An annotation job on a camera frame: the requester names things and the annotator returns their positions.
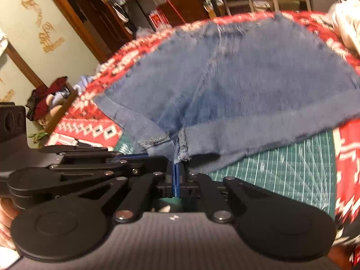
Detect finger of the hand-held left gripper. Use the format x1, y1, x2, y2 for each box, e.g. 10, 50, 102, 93
49, 156, 170, 182
37, 143, 149, 161

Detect cream knit sweater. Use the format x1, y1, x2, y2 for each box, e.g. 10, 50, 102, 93
328, 0, 360, 59

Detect brown wooden drawer cabinet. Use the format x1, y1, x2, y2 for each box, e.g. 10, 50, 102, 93
156, 0, 211, 27

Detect red cardboard box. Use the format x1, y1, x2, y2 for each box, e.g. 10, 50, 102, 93
148, 9, 170, 31

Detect brown wooden door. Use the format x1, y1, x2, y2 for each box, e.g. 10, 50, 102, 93
36, 0, 134, 64

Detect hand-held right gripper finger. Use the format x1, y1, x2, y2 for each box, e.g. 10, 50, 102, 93
176, 163, 282, 223
56, 162, 177, 223

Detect red patterned blanket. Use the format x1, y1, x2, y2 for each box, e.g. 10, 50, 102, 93
45, 9, 360, 270

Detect white fleece cloth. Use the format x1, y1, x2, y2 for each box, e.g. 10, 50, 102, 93
0, 242, 21, 270

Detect red clothes pile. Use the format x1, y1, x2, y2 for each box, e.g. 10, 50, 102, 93
26, 76, 71, 122

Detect red-handled broom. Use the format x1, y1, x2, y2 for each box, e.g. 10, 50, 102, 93
157, 0, 187, 24

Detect gold wall decal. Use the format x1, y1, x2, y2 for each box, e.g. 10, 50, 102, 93
20, 0, 66, 54

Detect blue denim shorts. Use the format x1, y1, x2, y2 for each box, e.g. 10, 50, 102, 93
93, 13, 360, 175

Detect green cutting mat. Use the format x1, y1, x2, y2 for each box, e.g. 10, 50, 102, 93
114, 129, 338, 223

